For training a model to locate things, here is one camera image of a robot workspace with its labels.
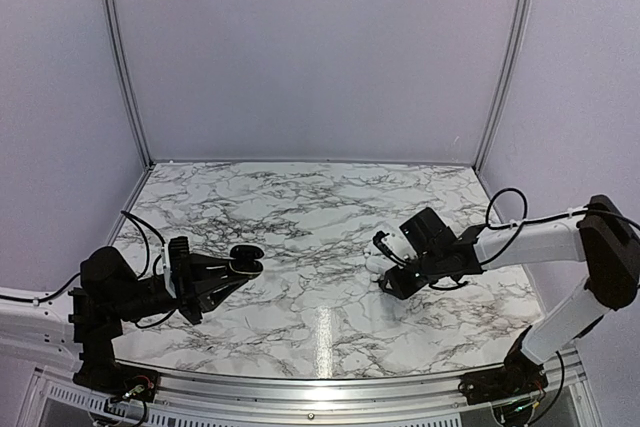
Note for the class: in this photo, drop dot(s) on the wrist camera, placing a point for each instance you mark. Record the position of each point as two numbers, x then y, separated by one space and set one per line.
394 247
173 248

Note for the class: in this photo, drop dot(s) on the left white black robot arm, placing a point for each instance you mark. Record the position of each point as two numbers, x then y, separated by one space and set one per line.
75 328

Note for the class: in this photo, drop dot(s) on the white earbud charging case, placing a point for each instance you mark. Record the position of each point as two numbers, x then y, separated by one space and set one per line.
376 265

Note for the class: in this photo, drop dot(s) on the black earbud charging case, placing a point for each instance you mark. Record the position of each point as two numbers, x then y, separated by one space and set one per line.
246 260

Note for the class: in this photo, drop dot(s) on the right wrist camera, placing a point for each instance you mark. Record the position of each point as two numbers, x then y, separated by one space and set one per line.
394 247

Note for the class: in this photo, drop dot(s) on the front aluminium rail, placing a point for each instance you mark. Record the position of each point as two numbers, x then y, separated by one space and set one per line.
197 399

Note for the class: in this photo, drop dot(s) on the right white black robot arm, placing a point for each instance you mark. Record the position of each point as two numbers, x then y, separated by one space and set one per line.
596 234

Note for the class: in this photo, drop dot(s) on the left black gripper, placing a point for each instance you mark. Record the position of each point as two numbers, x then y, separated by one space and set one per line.
197 286

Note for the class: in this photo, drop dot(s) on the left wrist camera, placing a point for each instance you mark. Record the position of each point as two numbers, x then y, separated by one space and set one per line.
173 248

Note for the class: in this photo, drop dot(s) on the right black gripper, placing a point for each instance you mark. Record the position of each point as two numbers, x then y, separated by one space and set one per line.
402 288

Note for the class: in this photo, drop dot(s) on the right aluminium frame post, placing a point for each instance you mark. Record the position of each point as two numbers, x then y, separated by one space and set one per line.
501 91

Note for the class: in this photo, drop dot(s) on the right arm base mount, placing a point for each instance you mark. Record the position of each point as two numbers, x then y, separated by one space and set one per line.
496 384

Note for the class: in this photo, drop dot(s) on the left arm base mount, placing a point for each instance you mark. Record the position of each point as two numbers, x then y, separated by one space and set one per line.
120 381

